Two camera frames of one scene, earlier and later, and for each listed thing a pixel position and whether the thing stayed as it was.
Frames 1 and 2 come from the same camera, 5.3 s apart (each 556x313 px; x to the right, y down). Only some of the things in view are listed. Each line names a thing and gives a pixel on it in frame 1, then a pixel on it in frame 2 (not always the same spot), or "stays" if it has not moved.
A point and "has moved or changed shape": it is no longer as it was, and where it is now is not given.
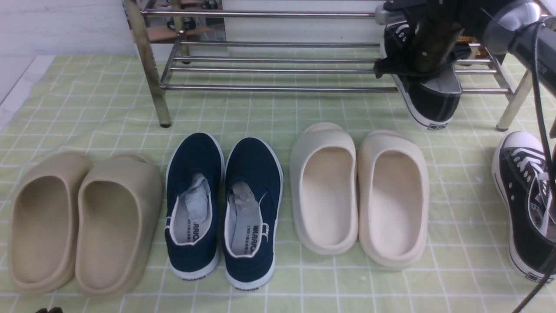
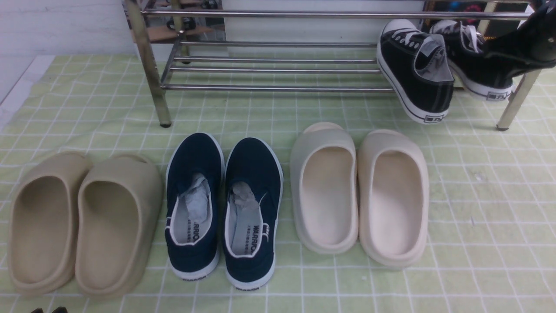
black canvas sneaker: x=524 y=171 -> x=475 y=67
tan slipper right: x=119 y=208 stays
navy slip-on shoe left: x=194 y=192 stays
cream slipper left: x=323 y=189 stays
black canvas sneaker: x=432 y=97 has moved or changed shape
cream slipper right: x=393 y=199 stays
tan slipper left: x=41 y=252 stays
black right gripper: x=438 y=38 -> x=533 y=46
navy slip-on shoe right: x=253 y=191 stays
